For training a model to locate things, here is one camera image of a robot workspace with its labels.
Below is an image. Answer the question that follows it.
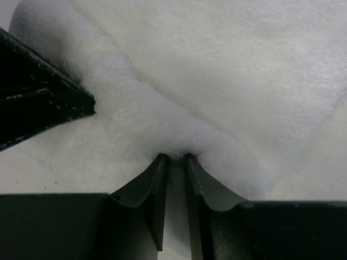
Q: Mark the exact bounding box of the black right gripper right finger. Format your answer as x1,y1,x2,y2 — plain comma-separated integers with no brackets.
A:
185,154,248,259

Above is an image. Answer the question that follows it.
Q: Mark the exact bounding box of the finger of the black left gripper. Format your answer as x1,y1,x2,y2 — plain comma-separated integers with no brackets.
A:
1,29,95,151

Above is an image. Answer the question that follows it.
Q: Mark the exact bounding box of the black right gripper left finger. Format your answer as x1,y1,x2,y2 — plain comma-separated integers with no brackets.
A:
108,154,168,251

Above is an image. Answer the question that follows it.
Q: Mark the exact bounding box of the white towel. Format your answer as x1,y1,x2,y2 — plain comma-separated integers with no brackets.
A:
9,1,346,199

